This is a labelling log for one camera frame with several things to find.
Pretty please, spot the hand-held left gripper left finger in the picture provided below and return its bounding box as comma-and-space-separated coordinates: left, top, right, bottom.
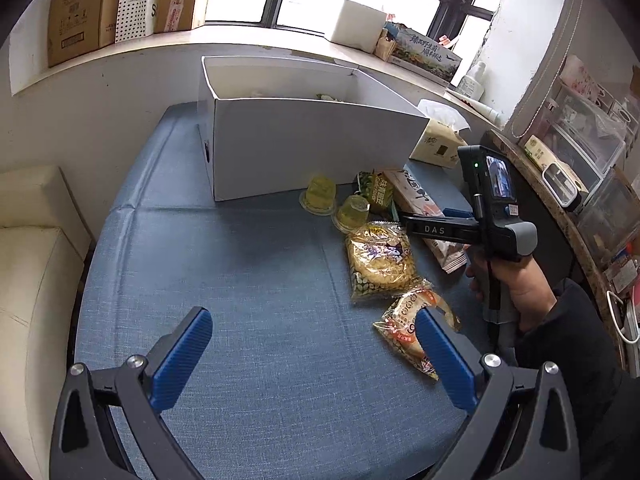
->
48, 306, 213, 480

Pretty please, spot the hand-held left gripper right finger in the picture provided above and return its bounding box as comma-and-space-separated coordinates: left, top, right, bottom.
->
415, 306, 581, 480

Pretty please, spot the beige snack packet red print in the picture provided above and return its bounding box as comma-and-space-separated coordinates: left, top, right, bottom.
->
382, 167, 468, 273

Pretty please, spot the clear bread packet orange print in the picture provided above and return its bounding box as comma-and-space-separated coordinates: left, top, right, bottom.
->
372, 287, 462, 381

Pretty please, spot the tiny green snack packet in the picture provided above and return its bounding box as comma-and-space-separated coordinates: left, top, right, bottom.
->
356, 170, 396, 213

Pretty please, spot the round yellow cake packet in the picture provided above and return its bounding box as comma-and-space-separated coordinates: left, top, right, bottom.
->
345, 221, 418, 303

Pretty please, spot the yellow jelly cup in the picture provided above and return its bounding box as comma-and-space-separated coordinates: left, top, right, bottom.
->
299, 175, 337, 216
331, 195, 371, 233

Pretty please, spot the white cardboard box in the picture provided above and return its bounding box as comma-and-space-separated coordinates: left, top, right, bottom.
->
196, 56, 431, 202

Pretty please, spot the person's right forearm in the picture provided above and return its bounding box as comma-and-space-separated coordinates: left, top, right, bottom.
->
515, 277, 640, 480

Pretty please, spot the person's right hand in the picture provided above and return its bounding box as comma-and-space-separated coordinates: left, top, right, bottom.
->
465, 245, 557, 333

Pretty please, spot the beige tissue pack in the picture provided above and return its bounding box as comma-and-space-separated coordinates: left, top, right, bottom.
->
409, 99, 471, 168

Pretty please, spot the beige long box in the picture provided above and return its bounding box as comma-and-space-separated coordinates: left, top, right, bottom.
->
517, 134, 590, 196

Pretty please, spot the white black desk clock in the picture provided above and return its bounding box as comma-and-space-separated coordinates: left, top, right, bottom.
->
542, 162, 583, 211

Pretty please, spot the wooden side shelf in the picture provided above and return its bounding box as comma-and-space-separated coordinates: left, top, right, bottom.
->
482, 130, 626, 371

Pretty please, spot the blue tablecloth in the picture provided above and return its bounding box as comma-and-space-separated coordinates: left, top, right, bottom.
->
74, 102, 501, 480

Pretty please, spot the white tube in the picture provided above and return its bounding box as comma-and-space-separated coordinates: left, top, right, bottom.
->
444, 89, 503, 123

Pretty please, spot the clear plastic container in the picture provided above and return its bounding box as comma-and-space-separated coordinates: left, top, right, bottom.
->
575, 167, 640, 261

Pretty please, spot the clear plastic drawer organiser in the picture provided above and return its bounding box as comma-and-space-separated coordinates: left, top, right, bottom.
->
542, 82, 628, 196

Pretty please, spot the white bottle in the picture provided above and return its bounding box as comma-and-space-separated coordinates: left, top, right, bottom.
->
457, 60, 487, 102

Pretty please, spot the pink floral pouch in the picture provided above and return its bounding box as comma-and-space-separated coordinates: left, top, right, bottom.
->
560, 55, 606, 101

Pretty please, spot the grey hanging cloth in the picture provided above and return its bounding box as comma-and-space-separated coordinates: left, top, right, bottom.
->
505, 0, 586, 141

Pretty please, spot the cream sofa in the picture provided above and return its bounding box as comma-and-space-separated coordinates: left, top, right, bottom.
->
0, 165, 93, 480

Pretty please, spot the white mini drawer unit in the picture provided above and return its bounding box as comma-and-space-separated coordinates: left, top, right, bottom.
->
590, 77, 640, 126

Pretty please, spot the landscape printed box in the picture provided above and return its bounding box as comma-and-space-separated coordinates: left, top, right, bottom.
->
385, 22, 463, 83

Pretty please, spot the small brown bag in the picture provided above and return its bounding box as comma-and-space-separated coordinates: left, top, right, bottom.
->
375, 30, 397, 62

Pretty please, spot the white foam box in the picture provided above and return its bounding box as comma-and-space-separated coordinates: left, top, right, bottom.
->
325, 0, 388, 54

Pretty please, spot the stone windowsill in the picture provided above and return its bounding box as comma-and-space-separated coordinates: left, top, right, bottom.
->
10, 22, 506, 126

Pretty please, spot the small open cardboard box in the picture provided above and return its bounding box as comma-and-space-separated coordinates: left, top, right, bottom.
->
152, 0, 213, 34

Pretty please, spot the polka dot paper bag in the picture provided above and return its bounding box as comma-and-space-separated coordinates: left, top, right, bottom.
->
115, 0, 161, 43

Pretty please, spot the large cardboard box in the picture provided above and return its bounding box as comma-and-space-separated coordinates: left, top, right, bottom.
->
47, 0, 128, 68

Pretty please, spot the white cable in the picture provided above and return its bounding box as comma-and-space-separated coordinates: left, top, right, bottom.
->
606, 290, 632, 347

